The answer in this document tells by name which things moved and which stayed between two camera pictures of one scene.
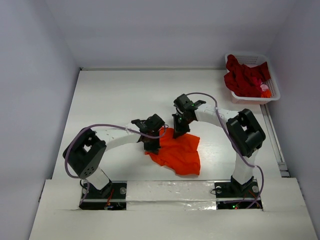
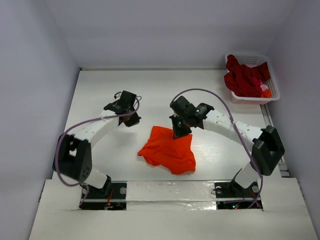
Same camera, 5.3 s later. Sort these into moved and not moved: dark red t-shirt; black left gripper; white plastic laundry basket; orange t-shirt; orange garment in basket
Moved: orange t-shirt; black left gripper
Not moved: dark red t-shirt; white plastic laundry basket; orange garment in basket
